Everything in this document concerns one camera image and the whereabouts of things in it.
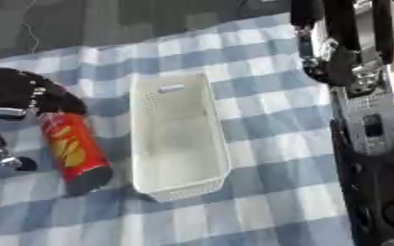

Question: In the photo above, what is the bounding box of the white plastic basket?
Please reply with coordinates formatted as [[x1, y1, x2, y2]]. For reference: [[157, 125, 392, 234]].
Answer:
[[126, 71, 234, 204]]

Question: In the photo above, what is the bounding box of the red chip can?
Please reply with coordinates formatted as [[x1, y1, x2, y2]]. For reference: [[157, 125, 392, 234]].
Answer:
[[36, 111, 116, 197]]

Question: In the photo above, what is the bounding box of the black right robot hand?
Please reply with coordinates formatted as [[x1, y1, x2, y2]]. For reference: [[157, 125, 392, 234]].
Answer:
[[287, 0, 394, 97]]

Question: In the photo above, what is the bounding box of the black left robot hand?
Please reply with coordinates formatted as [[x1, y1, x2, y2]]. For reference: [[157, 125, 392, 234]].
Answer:
[[0, 65, 89, 172]]

